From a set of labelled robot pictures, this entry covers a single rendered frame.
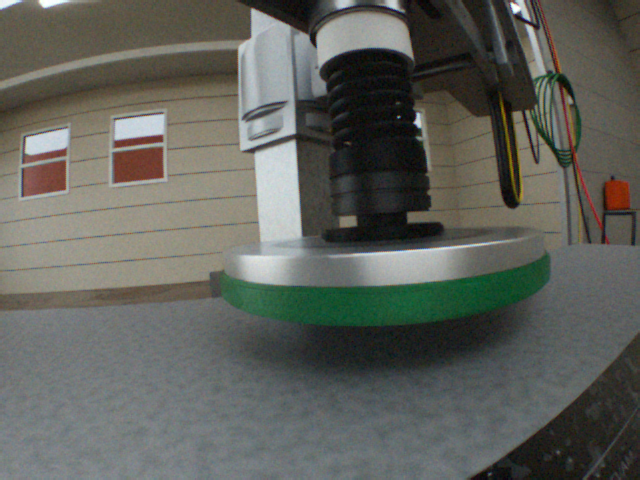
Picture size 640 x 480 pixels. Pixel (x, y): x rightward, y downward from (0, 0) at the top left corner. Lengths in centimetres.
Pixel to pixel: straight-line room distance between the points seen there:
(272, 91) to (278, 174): 25
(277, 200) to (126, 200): 565
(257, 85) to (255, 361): 93
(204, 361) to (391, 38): 23
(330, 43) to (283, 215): 81
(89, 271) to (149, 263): 130
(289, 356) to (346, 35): 20
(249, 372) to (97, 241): 661
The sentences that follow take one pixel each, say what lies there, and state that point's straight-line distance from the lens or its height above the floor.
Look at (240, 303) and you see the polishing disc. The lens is 16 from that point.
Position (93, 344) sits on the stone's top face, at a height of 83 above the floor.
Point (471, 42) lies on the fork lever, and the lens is 36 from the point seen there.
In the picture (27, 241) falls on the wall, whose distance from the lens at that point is 763.
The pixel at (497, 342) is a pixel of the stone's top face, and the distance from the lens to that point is 19.
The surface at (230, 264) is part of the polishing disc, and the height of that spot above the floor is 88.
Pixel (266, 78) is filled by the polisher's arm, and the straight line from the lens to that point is 103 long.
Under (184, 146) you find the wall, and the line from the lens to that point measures 643.
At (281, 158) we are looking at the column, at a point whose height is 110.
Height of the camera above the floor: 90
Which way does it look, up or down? 3 degrees down
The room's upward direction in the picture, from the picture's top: 4 degrees counter-clockwise
